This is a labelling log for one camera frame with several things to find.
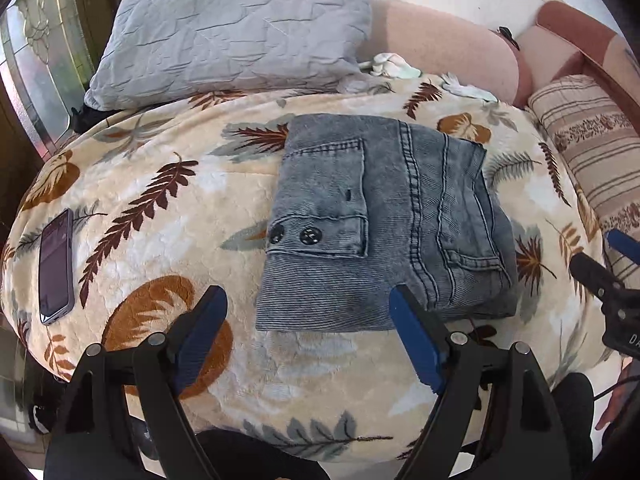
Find person's right leg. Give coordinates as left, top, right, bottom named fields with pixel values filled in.
left=550, top=372, right=597, bottom=480

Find white crumpled cloth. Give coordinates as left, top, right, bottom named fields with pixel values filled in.
left=440, top=72, right=499, bottom=104
left=357, top=52, right=424, bottom=80

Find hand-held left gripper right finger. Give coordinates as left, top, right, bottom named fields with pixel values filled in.
left=388, top=284, right=573, bottom=480

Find person's right hand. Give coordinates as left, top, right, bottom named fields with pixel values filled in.
left=595, top=362, right=637, bottom=431

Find grey denim pants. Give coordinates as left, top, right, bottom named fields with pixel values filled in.
left=255, top=113, right=520, bottom=333

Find grey quilted pillow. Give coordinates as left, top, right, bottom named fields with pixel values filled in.
left=84, top=0, right=376, bottom=111

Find purple smartphone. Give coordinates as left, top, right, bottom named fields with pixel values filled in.
left=39, top=208, right=76, bottom=327

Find beige striped bolster pillow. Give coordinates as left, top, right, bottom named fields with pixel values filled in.
left=527, top=74, right=640, bottom=291

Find pink sofa cushion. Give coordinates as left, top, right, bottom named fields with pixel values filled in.
left=357, top=0, right=531, bottom=108

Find small black object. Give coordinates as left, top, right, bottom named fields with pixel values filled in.
left=496, top=25, right=522, bottom=52

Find dark cloth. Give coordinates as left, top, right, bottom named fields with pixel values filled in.
left=70, top=102, right=109, bottom=134

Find beige leaf-print blanket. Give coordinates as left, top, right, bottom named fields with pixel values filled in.
left=0, top=74, right=608, bottom=463

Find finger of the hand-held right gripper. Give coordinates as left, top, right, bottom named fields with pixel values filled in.
left=604, top=229, right=640, bottom=267
left=570, top=252, right=627, bottom=302

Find black cable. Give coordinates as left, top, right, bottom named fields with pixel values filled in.
left=592, top=372, right=636, bottom=403

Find patterned glass window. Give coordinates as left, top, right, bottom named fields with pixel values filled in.
left=0, top=0, right=101, bottom=156

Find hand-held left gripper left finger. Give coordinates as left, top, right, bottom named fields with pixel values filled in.
left=44, top=285, right=229, bottom=480

